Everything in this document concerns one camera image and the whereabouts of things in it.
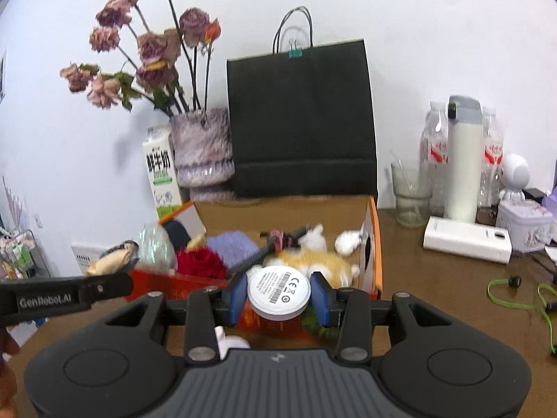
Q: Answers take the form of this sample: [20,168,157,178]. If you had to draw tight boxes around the bunch of dried roses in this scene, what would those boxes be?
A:
[60,0,222,116]

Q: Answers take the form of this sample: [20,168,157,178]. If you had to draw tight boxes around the black paper bag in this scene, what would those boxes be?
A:
[226,6,378,210]

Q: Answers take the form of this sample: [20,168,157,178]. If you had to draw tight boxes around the white robot figurine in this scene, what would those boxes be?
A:
[498,153,532,203]

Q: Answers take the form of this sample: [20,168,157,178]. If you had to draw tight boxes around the white thermos bottle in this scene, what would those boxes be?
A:
[444,95,484,224]

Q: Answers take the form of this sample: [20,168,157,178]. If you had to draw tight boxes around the person's left hand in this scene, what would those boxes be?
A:
[0,326,22,418]

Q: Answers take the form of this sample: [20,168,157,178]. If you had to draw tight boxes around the clear water bottle red label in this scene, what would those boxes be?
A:
[479,107,505,207]
[420,101,450,218]

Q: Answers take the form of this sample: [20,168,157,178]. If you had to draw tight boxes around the clear glass cup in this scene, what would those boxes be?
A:
[389,150,432,228]

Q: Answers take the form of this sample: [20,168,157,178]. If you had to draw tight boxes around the purple knitted cloth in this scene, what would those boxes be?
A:
[206,231,261,273]

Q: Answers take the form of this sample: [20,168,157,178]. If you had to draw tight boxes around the wire rack with packets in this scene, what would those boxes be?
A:
[0,226,48,280]

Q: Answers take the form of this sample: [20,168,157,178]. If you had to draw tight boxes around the green earphone cable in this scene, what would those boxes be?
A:
[487,275,557,355]

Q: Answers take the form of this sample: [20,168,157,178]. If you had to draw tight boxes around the white and yellow plush toy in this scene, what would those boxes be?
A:
[276,224,363,289]

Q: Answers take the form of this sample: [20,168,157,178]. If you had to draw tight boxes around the floral tin box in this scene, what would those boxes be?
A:
[496,199,554,253]

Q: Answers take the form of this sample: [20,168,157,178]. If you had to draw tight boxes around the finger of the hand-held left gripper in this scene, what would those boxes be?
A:
[80,271,135,310]
[104,239,140,257]

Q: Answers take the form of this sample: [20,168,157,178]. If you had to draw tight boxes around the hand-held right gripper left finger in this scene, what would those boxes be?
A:
[104,275,250,366]

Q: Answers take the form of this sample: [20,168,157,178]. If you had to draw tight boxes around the white power bank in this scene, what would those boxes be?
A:
[423,215,513,265]

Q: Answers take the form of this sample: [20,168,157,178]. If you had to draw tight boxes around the white vented appliance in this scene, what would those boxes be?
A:
[71,244,109,277]

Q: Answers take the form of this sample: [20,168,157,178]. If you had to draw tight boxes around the navy blue pouch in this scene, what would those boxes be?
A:
[162,220,193,253]

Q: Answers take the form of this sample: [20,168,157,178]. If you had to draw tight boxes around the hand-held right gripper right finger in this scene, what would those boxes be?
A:
[310,271,442,363]

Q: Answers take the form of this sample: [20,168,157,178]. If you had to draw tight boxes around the red fabric rose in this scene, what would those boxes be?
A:
[175,246,230,280]

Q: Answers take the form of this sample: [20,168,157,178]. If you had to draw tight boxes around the milk carton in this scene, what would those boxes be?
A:
[143,125,183,220]

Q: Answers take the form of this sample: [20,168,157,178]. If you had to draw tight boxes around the wooden desktop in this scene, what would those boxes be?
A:
[9,207,557,418]

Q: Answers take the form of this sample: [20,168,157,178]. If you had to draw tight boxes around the iridescent cellophane ball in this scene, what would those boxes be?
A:
[137,222,179,277]

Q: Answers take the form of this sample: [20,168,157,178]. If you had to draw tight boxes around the red cardboard box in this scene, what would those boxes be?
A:
[126,195,384,340]

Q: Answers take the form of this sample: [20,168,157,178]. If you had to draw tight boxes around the black cable with pink tie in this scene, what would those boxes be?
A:
[226,225,311,277]

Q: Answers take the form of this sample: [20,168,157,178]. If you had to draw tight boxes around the white round device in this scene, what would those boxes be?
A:
[246,265,312,320]

